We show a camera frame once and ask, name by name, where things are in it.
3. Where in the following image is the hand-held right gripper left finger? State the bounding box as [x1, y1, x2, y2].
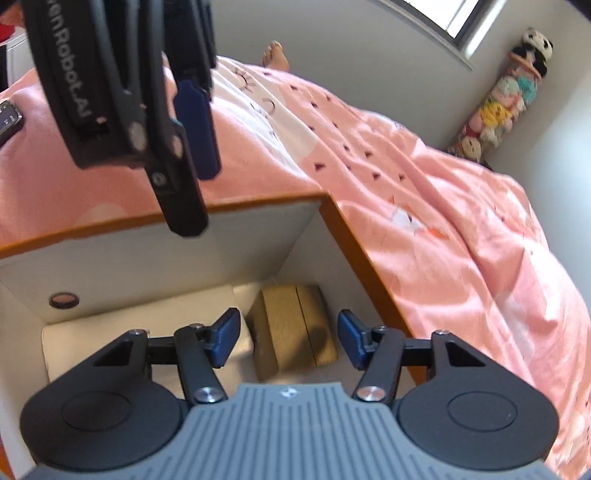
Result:
[92, 307, 243, 406]

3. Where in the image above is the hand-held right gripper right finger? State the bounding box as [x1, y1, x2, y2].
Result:
[338, 309, 486, 404]

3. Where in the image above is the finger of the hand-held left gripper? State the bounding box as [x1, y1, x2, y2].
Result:
[159, 0, 221, 181]
[139, 0, 209, 237]

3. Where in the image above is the gold gift box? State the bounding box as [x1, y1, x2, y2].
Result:
[245, 285, 339, 382]

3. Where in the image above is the orange cardboard box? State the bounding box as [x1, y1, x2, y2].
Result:
[0, 191, 428, 480]

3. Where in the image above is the white cabinet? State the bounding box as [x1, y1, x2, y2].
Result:
[0, 34, 36, 92]

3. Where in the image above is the black remote control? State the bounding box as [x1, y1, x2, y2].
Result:
[0, 99, 24, 149]

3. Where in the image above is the white flat box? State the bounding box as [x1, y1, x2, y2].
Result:
[41, 284, 256, 385]

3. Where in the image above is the person's foot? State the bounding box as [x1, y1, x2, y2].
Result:
[261, 40, 291, 73]

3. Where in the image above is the window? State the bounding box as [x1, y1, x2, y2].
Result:
[399, 0, 485, 71]

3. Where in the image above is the hanging stack of plush toys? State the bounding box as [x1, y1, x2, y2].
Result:
[446, 28, 555, 163]

